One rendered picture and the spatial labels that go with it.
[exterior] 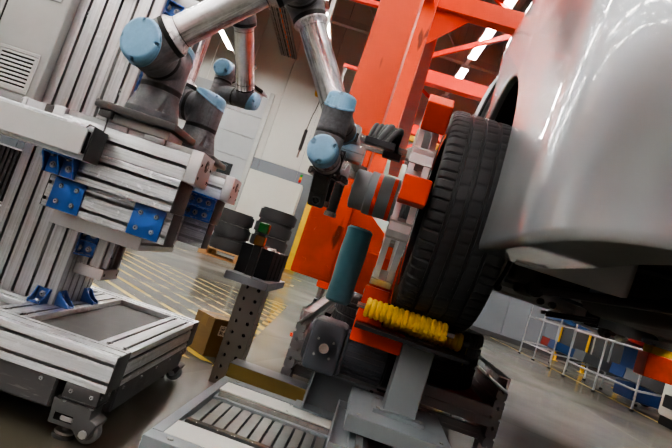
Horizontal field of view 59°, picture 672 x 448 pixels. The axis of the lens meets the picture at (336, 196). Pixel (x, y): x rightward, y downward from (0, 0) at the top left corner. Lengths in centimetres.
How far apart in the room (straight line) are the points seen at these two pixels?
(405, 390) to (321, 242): 69
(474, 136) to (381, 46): 85
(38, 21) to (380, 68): 121
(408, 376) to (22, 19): 157
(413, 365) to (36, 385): 102
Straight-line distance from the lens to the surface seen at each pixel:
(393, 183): 186
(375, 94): 237
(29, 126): 167
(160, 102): 170
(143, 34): 161
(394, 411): 189
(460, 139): 168
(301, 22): 168
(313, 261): 228
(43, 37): 203
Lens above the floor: 62
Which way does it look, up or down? 6 degrees up
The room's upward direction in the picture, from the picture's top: 18 degrees clockwise
